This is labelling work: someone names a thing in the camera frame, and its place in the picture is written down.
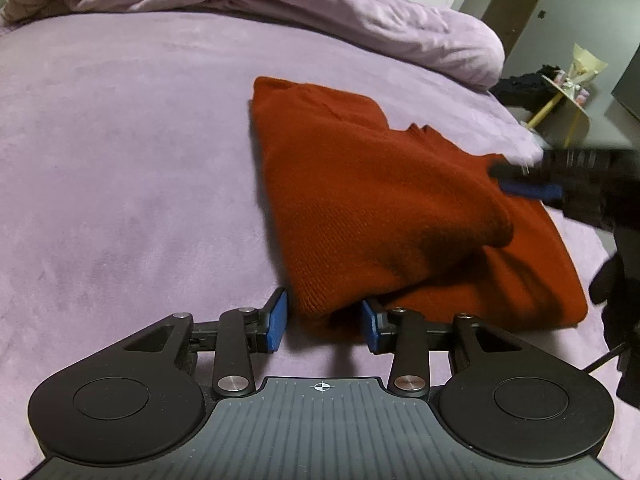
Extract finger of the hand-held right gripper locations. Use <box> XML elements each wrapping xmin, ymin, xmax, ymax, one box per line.
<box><xmin>499</xmin><ymin>183</ymin><xmax>565</xmax><ymax>206</ymax></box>
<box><xmin>486</xmin><ymin>159</ymin><xmax>549</xmax><ymax>182</ymax></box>

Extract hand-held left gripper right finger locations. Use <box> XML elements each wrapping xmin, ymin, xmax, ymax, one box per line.
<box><xmin>360</xmin><ymin>298</ymin><xmax>522</xmax><ymax>398</ymax></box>

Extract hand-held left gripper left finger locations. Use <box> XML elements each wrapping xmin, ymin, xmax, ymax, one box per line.
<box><xmin>122</xmin><ymin>287</ymin><xmax>290</xmax><ymax>398</ymax></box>

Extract rust red knit cardigan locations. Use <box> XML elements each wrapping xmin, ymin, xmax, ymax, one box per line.
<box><xmin>248</xmin><ymin>76</ymin><xmax>589</xmax><ymax>343</ymax></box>

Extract dark clothes pile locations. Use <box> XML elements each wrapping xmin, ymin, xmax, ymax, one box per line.
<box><xmin>488</xmin><ymin>64</ymin><xmax>563</xmax><ymax>111</ymax></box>

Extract person's right hand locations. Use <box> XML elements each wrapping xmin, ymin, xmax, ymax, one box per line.
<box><xmin>588</xmin><ymin>230</ymin><xmax>640</xmax><ymax>403</ymax></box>

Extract yellow side table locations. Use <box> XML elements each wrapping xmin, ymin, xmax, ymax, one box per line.
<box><xmin>524</xmin><ymin>74</ymin><xmax>592</xmax><ymax>150</ymax></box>

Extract dark flat screen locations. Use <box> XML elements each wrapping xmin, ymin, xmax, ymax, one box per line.
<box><xmin>611</xmin><ymin>45</ymin><xmax>640</xmax><ymax>122</ymax></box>

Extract cream paper bouquet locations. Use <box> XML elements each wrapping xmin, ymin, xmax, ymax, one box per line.
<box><xmin>564</xmin><ymin>42</ymin><xmax>609</xmax><ymax>88</ymax></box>

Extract purple bed sheet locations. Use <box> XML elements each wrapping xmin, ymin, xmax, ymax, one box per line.
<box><xmin>0</xmin><ymin>1</ymin><xmax>621</xmax><ymax>376</ymax></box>

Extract black cable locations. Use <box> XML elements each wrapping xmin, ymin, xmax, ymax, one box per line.
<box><xmin>582</xmin><ymin>341</ymin><xmax>627</xmax><ymax>375</ymax></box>

